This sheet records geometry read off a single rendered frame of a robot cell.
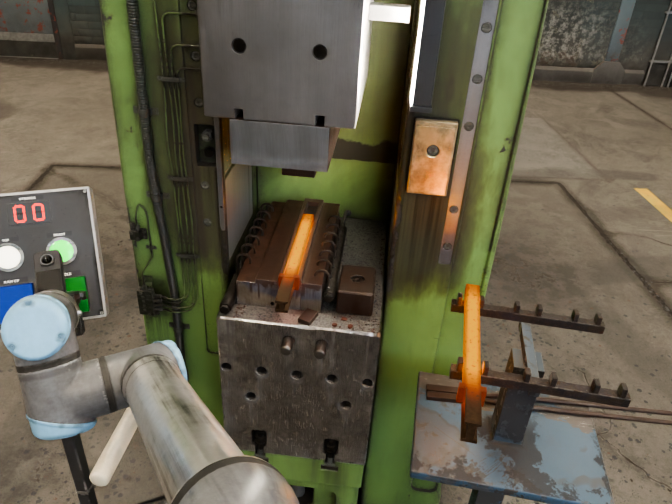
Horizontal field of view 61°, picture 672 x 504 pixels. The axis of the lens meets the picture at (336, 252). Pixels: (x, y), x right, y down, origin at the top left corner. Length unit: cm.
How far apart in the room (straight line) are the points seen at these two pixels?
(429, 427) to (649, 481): 133
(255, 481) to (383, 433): 134
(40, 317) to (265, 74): 57
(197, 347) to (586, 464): 103
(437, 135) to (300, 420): 78
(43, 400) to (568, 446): 103
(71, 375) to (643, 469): 209
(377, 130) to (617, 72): 657
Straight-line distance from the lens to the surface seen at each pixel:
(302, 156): 117
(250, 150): 119
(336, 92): 112
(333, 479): 169
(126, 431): 152
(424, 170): 130
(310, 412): 150
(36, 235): 133
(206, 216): 146
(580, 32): 778
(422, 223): 138
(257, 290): 135
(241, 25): 113
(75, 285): 132
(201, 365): 175
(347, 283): 135
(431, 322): 154
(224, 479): 51
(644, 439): 267
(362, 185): 171
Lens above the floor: 174
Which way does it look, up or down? 31 degrees down
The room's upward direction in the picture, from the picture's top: 4 degrees clockwise
